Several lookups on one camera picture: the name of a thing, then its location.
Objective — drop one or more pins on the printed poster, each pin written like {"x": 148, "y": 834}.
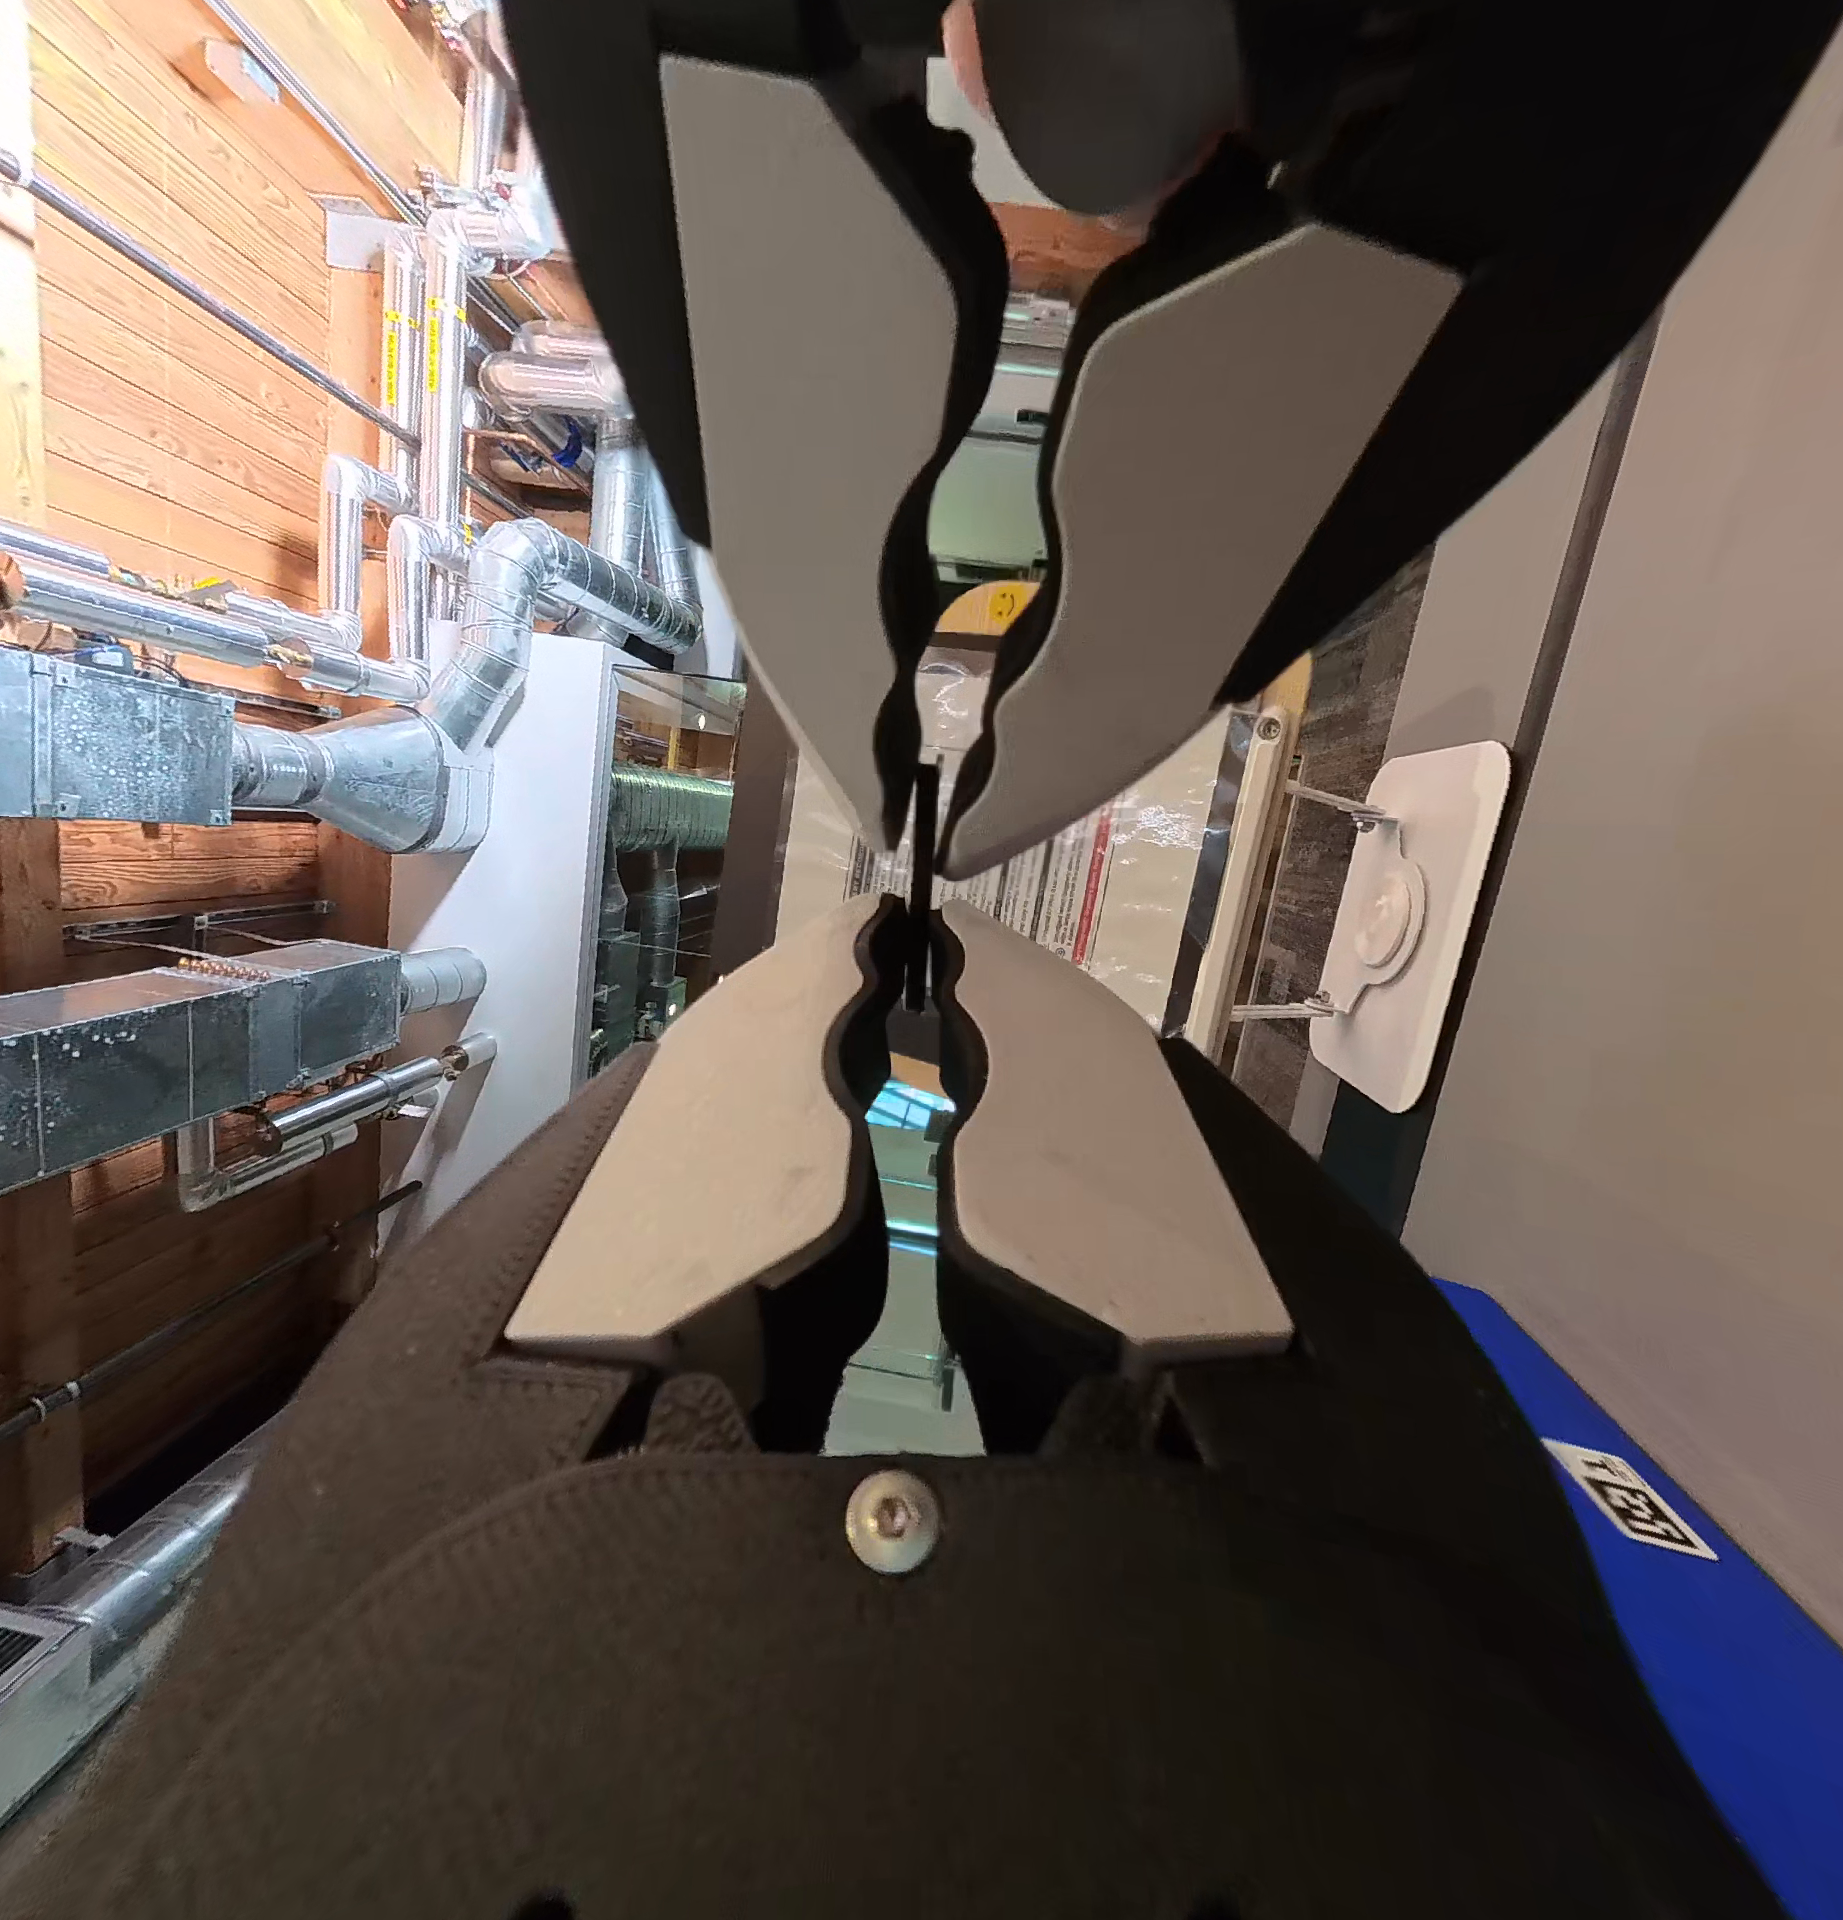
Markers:
{"x": 1072, "y": 886}

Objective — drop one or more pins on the green flexible duct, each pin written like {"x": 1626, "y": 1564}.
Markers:
{"x": 668, "y": 810}

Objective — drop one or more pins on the silver flexible duct elbow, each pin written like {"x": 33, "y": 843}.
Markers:
{"x": 413, "y": 750}

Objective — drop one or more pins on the thin black rod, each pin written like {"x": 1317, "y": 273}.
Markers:
{"x": 187, "y": 1326}

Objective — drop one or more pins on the thin metal conduit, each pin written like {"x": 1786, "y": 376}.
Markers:
{"x": 187, "y": 277}

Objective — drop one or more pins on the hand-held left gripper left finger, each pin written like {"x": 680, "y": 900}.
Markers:
{"x": 713, "y": 1171}

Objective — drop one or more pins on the thin black strip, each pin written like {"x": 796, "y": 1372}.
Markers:
{"x": 923, "y": 886}

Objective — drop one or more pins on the metal vent grille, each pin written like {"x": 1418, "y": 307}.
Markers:
{"x": 7, "y": 1680}

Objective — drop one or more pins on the blue plastic bin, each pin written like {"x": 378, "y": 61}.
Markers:
{"x": 1732, "y": 1575}

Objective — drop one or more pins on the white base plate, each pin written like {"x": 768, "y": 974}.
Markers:
{"x": 1424, "y": 915}

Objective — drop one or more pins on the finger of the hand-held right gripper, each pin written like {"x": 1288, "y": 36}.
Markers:
{"x": 817, "y": 376}
{"x": 1208, "y": 496}

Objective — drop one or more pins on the silver insulated pipe cluster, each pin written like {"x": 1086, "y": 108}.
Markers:
{"x": 443, "y": 346}

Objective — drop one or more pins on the long silver insulated pipe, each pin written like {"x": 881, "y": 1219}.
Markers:
{"x": 158, "y": 600}

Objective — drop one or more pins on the long rectangular metal duct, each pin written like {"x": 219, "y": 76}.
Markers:
{"x": 127, "y": 1066}

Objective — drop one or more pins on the yellow smiley sign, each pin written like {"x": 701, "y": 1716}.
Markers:
{"x": 988, "y": 612}

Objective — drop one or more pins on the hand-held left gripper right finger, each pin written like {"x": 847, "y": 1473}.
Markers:
{"x": 1088, "y": 1171}

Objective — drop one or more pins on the white sign frame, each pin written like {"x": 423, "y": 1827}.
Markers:
{"x": 1238, "y": 886}

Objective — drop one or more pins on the short rectangular metal duct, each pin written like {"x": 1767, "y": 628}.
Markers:
{"x": 83, "y": 736}

